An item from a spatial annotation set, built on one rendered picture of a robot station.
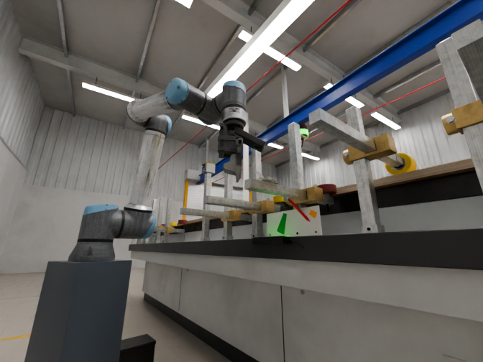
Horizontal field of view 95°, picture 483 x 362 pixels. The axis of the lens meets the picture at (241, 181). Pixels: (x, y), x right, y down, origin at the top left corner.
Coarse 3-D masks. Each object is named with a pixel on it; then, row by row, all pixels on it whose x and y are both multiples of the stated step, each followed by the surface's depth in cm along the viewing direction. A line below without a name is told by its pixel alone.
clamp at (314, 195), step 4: (308, 188) 80; (312, 188) 79; (316, 188) 79; (320, 188) 80; (308, 192) 80; (312, 192) 78; (316, 192) 78; (320, 192) 80; (308, 196) 79; (312, 196) 78; (316, 196) 78; (320, 196) 79; (292, 200) 85; (296, 200) 84; (300, 200) 82; (304, 200) 81; (308, 200) 79; (312, 200) 78; (316, 200) 78; (320, 200) 78; (288, 204) 88
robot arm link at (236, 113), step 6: (228, 108) 77; (234, 108) 76; (240, 108) 77; (222, 114) 78; (228, 114) 76; (234, 114) 76; (240, 114) 76; (246, 114) 80; (222, 120) 78; (228, 120) 77; (240, 120) 77; (246, 120) 80
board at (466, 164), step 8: (464, 160) 62; (424, 168) 69; (432, 168) 68; (440, 168) 66; (448, 168) 64; (456, 168) 63; (464, 168) 62; (472, 168) 61; (392, 176) 76; (400, 176) 74; (408, 176) 72; (416, 176) 70; (424, 176) 69; (432, 176) 68; (440, 176) 68; (376, 184) 80; (384, 184) 78; (392, 184) 77; (400, 184) 77; (336, 192) 91; (344, 192) 89; (352, 192) 89; (184, 224) 212
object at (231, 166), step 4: (232, 156) 74; (236, 156) 73; (232, 160) 73; (224, 164) 73; (228, 164) 73; (232, 164) 73; (224, 168) 72; (228, 168) 72; (232, 168) 72; (236, 168) 72; (240, 168) 72; (236, 172) 72; (240, 172) 72; (236, 176) 72; (240, 176) 73; (236, 180) 73
